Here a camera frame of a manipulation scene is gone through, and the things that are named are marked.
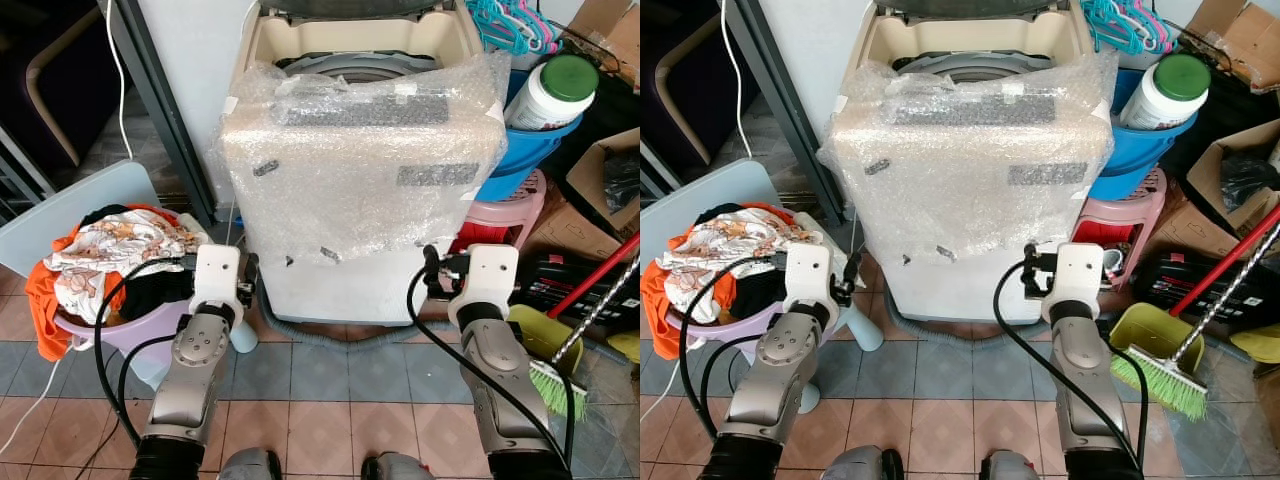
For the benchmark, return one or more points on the light blue plastic stool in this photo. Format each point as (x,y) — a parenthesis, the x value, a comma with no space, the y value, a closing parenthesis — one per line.
(700,195)
(60,210)

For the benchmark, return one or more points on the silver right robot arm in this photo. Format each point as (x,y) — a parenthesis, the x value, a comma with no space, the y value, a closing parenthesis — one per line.
(500,380)
(1085,370)

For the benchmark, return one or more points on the yellow-green dustpan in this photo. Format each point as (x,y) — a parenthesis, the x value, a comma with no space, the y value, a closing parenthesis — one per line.
(535,335)
(1150,325)

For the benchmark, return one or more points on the green bristle broom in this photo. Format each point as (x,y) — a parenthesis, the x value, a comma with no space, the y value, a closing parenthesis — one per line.
(1155,385)
(555,390)

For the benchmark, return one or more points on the white bottle with green cap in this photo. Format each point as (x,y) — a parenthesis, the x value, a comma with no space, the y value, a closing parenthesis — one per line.
(545,100)
(1155,100)

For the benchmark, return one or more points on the grey right robot foot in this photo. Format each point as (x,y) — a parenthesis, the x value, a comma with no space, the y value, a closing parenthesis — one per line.
(1020,466)
(395,468)

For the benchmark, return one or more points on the open brown cardboard box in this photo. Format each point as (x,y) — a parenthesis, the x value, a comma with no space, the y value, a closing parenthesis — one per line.
(1205,190)
(590,200)

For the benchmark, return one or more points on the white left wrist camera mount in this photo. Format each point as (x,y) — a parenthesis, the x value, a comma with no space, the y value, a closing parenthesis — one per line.
(810,275)
(216,275)

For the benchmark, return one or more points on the black garment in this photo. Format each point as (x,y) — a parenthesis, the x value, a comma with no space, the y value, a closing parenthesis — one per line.
(160,290)
(755,290)

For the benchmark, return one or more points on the pink plastic stool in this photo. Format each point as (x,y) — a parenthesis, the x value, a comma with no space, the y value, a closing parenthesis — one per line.
(1130,215)
(510,215)

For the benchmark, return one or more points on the blue plastic basin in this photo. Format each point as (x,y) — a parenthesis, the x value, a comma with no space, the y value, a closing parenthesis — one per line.
(1135,155)
(525,155)

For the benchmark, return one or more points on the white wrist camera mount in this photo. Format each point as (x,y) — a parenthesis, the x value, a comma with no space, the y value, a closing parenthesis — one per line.
(1075,275)
(490,280)
(216,275)
(810,275)

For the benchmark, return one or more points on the grey left robot foot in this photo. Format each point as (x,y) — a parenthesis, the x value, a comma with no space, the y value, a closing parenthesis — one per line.
(250,466)
(860,464)

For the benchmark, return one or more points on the dark metal door frame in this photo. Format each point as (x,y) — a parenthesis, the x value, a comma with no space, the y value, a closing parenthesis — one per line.
(775,110)
(160,110)

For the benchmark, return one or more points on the teal and pink clothes hangers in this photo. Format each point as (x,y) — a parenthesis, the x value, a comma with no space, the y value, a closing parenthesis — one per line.
(1120,25)
(505,25)

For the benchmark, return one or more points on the orange garment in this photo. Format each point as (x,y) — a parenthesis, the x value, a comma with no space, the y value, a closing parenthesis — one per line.
(45,310)
(655,305)

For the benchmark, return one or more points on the dark chair with wooden armrest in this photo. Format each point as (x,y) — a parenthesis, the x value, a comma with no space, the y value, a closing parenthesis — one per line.
(45,90)
(670,90)

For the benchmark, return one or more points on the black and red case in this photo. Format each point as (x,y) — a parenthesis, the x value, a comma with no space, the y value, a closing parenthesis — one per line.
(545,280)
(1160,280)

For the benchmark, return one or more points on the yellow plastic item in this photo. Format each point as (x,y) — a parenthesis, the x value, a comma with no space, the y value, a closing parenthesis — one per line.
(626,346)
(1258,344)

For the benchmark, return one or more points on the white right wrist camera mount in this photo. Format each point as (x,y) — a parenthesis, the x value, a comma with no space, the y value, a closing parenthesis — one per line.
(490,280)
(1075,275)

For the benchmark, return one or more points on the black plastic bag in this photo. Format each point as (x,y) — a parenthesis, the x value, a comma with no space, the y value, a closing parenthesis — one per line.
(1245,180)
(622,180)

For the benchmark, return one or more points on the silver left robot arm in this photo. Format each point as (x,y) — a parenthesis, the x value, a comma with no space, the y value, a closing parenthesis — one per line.
(780,370)
(200,360)

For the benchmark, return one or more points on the purple plastic laundry basin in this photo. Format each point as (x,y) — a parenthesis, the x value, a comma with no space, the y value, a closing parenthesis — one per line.
(735,328)
(130,328)

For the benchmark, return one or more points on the beige top-load washing machine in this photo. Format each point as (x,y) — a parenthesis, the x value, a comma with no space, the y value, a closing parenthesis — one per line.
(960,290)
(345,290)

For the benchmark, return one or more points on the white patterned garment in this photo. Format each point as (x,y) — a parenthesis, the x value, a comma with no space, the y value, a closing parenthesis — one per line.
(715,250)
(110,250)

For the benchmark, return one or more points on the clear bubble wrap sheet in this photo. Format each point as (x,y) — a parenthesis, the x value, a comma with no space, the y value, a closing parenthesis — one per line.
(970,200)
(360,200)

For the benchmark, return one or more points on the grey robot foot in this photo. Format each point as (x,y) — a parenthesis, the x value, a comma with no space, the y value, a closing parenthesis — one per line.
(250,466)
(1020,466)
(860,464)
(395,468)

